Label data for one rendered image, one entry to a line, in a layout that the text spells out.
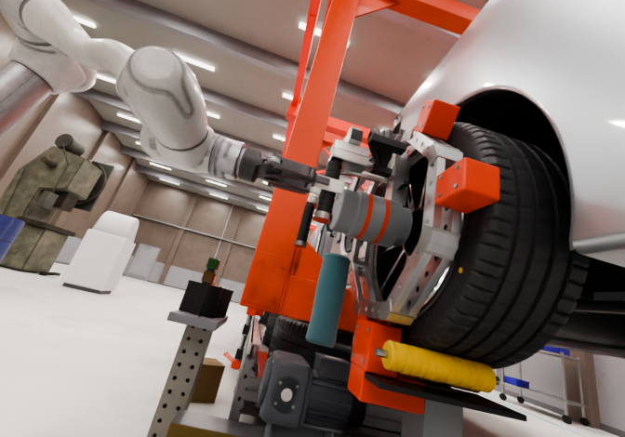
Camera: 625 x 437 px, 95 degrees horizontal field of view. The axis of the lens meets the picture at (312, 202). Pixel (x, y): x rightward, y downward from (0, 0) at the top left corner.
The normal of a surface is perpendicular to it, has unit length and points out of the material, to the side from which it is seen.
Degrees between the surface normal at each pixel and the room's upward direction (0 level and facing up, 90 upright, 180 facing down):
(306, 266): 90
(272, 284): 90
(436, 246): 135
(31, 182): 90
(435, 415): 90
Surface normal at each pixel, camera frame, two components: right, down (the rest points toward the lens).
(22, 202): 0.10, -0.33
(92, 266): 0.31, -0.27
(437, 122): 0.02, 0.26
